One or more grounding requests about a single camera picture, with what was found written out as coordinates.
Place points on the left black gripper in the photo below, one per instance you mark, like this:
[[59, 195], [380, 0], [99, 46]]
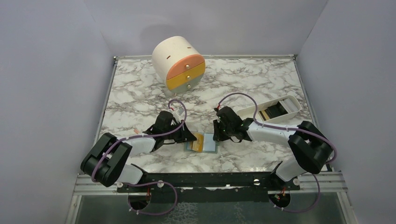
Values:
[[185, 135]]

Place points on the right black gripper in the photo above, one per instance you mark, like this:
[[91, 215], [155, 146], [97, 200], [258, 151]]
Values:
[[217, 136]]

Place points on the green card holder wallet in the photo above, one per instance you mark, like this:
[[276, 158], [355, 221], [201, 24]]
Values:
[[210, 146]]

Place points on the white plastic tray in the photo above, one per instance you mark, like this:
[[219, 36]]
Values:
[[289, 102]]

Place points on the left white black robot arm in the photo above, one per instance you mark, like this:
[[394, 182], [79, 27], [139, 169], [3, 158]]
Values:
[[106, 162]]

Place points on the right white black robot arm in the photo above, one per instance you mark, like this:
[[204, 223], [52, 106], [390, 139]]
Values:
[[309, 147]]

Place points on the round cream drawer cabinet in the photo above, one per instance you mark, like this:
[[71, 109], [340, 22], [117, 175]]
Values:
[[178, 64]]

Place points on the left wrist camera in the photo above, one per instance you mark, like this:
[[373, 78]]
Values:
[[178, 114]]

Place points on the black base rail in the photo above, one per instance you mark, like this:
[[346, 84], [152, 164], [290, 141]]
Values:
[[202, 187]]

